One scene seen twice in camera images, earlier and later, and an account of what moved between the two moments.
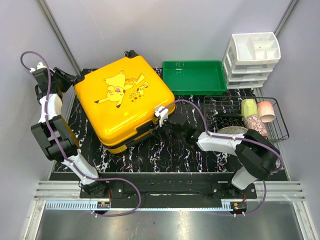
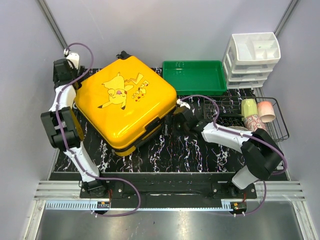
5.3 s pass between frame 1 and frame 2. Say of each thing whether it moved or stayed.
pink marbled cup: stayed
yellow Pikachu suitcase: stayed
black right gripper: moved
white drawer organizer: stayed
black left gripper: moved
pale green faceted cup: stayed
